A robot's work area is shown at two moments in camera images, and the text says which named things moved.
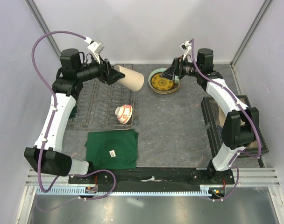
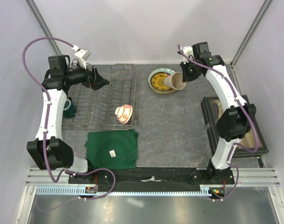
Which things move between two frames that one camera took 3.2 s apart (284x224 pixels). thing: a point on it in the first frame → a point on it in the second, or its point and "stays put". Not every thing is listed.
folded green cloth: [116, 150] stays put
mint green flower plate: [160, 70] stays put
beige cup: [133, 80] → [174, 81]
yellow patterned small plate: [161, 82] stays put
